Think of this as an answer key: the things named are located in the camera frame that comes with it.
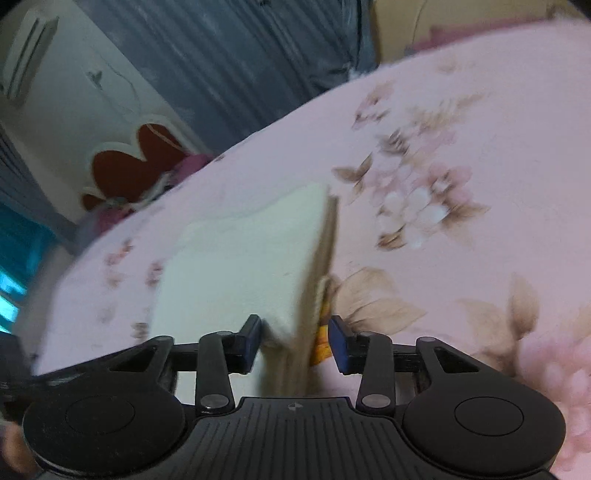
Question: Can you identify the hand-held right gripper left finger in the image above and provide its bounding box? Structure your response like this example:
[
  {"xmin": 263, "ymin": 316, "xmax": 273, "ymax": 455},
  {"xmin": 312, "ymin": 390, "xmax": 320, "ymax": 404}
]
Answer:
[{"xmin": 108, "ymin": 315, "xmax": 264, "ymax": 416}]

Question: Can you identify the pink pillow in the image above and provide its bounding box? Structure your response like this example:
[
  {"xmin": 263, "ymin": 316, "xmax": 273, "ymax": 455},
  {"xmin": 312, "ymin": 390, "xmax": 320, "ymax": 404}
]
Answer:
[
  {"xmin": 404, "ymin": 22, "xmax": 476, "ymax": 52},
  {"xmin": 174, "ymin": 154, "xmax": 219, "ymax": 186}
]

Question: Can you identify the blue curtain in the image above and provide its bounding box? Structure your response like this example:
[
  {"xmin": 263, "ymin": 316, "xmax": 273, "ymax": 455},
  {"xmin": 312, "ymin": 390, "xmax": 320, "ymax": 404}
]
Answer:
[{"xmin": 74, "ymin": 0, "xmax": 380, "ymax": 158}]

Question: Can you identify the cream round headboard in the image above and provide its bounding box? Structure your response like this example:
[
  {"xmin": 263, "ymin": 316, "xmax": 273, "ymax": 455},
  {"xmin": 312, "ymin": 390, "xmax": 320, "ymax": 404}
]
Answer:
[{"xmin": 372, "ymin": 0, "xmax": 571, "ymax": 65}]

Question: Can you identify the pink floral bed sheet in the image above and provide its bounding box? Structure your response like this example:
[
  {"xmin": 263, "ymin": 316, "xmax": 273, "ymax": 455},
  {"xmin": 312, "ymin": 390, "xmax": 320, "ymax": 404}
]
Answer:
[{"xmin": 31, "ymin": 13, "xmax": 591, "ymax": 480}]

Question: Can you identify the red heart-shaped headboard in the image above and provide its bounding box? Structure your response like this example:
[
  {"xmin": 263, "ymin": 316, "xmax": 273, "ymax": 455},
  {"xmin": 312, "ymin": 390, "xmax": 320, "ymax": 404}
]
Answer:
[{"xmin": 81, "ymin": 120, "xmax": 205, "ymax": 214}]

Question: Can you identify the cream small cloth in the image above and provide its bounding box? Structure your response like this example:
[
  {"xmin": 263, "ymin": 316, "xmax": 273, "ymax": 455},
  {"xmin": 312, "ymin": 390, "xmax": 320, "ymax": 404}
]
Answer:
[{"xmin": 151, "ymin": 182, "xmax": 341, "ymax": 398}]

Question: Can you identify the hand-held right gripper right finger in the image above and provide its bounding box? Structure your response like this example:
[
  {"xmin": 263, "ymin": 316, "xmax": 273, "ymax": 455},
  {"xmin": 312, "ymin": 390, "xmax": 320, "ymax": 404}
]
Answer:
[{"xmin": 327, "ymin": 316, "xmax": 481, "ymax": 412}]

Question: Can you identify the white air conditioner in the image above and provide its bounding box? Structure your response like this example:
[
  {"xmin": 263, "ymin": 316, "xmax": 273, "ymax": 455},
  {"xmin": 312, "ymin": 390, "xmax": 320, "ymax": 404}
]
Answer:
[{"xmin": 0, "ymin": 6, "xmax": 61, "ymax": 100}]

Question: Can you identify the pile of mixed clothes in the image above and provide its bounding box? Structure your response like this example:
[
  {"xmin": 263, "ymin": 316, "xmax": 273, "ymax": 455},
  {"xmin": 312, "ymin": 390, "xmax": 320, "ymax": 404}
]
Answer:
[{"xmin": 76, "ymin": 184, "xmax": 160, "ymax": 243}]

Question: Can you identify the bright window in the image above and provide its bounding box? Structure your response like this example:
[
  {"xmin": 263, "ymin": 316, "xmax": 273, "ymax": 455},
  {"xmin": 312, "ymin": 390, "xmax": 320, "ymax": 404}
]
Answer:
[{"xmin": 0, "ymin": 202, "xmax": 52, "ymax": 334}]

